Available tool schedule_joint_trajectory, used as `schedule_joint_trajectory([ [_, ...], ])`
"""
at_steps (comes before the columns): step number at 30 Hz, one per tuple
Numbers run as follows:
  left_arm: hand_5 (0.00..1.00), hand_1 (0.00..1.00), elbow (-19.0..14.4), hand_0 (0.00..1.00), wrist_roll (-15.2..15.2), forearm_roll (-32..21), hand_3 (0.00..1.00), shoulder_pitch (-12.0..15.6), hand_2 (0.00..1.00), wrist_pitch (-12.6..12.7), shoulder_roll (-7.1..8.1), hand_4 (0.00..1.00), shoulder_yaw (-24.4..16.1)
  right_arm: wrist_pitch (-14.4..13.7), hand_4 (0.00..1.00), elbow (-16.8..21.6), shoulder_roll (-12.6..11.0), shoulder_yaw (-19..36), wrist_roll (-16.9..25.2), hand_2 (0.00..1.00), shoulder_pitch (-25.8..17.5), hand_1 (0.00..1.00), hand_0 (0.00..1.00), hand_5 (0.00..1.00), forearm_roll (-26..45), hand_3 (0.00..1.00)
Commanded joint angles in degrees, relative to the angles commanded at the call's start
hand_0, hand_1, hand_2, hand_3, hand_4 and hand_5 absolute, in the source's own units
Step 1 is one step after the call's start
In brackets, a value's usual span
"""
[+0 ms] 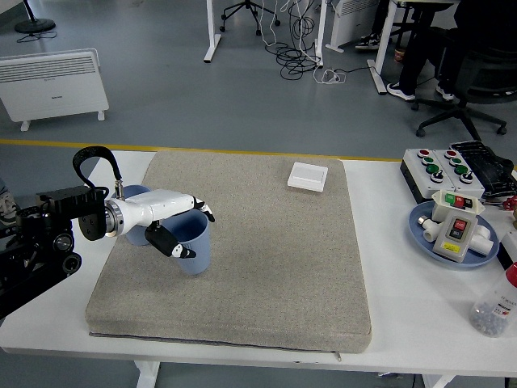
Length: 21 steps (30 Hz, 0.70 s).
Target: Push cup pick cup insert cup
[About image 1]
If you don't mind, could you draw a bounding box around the white pipe fitting metal end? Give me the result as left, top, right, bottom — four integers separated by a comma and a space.
417, 216, 439, 243

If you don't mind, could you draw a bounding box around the standing person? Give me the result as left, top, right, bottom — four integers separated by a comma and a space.
0, 177, 19, 226

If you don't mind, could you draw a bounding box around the large white panel heater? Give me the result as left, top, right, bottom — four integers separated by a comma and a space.
0, 48, 110, 132

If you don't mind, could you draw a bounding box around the white box black edge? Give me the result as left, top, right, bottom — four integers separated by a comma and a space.
498, 230, 517, 271

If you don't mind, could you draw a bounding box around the white pipe tee fitting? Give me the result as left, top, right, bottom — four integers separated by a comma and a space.
468, 224, 494, 256

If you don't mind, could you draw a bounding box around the grey three-button control box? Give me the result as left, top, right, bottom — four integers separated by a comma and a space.
400, 148, 457, 205
431, 149, 485, 200

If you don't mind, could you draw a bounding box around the blue round plate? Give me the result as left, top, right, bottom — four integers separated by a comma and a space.
408, 200, 501, 268

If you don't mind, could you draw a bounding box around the white wall switch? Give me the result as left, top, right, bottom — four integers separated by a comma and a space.
287, 162, 329, 193

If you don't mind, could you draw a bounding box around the white desk leg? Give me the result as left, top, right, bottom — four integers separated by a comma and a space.
203, 0, 222, 63
367, 0, 399, 96
313, 0, 329, 68

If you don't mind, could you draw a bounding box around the black floor cable bundle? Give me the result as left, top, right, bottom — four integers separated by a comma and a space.
264, 0, 376, 81

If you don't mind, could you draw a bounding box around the beige green-red button switch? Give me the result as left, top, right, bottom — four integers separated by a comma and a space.
430, 189, 485, 221

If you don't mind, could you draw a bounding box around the white table leg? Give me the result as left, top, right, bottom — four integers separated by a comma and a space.
422, 373, 457, 388
135, 360, 162, 388

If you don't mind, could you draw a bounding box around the white heater under desk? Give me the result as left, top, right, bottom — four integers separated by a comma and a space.
325, 0, 379, 53

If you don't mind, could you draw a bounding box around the clear screw bottle red cap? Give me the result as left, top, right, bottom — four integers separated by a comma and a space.
469, 261, 517, 339

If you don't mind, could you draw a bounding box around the grey-brown cushion mat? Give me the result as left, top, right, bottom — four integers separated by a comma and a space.
85, 150, 373, 356

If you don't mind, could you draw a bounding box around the seated person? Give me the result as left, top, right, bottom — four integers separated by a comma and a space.
386, 0, 517, 102

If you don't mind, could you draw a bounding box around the white floor cable with plug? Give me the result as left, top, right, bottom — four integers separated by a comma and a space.
313, 67, 347, 86

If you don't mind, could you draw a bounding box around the black office chair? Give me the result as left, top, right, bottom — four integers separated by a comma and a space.
410, 27, 517, 141

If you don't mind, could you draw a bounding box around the grey red-black push switch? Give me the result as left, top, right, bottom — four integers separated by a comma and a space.
433, 210, 480, 262

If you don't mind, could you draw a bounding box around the person with black-white sneaker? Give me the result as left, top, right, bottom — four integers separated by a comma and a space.
354, 0, 389, 51

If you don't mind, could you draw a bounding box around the black round stand base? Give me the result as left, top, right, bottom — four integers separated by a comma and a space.
15, 0, 57, 34

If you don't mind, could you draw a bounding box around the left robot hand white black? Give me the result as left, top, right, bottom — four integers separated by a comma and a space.
118, 188, 216, 260

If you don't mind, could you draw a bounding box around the black chair star base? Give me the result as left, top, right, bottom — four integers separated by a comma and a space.
220, 0, 282, 37

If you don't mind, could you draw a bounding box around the blue ribbed plastic cup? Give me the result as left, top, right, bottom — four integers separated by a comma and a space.
161, 209, 211, 276
120, 184, 153, 247

